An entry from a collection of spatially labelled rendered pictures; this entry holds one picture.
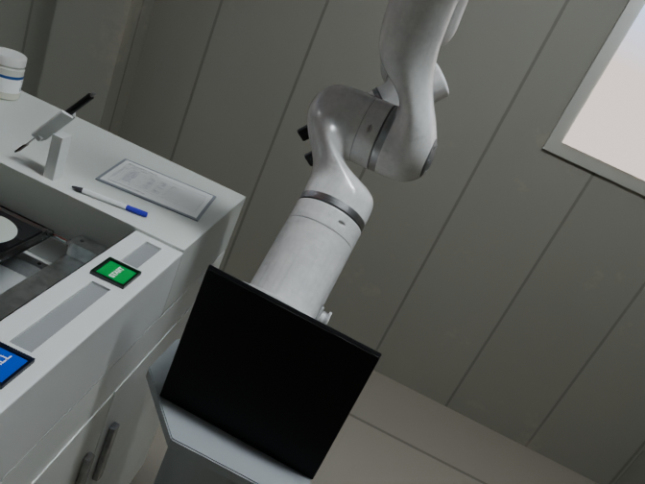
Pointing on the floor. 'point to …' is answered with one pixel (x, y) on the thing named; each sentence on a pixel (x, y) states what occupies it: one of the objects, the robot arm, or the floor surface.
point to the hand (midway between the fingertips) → (307, 146)
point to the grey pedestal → (207, 445)
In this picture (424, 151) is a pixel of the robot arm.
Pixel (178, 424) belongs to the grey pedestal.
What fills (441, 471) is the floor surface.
